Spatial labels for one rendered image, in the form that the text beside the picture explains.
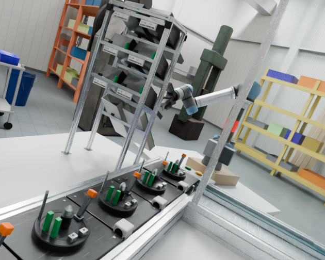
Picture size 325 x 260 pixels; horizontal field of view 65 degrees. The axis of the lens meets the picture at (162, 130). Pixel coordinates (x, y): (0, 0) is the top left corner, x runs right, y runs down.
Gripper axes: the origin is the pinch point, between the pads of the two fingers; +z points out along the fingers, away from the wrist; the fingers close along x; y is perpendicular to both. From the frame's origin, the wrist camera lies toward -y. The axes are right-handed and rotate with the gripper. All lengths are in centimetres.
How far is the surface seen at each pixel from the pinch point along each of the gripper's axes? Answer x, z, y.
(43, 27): 707, -284, 126
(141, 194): -38, 47, 10
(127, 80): 1.3, 18.5, -17.4
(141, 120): -9.0, 18.2, 1.4
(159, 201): -47, 46, 8
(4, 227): -47, 93, -23
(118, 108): 5.8, 20.9, -0.6
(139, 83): -6.2, 17.8, -17.9
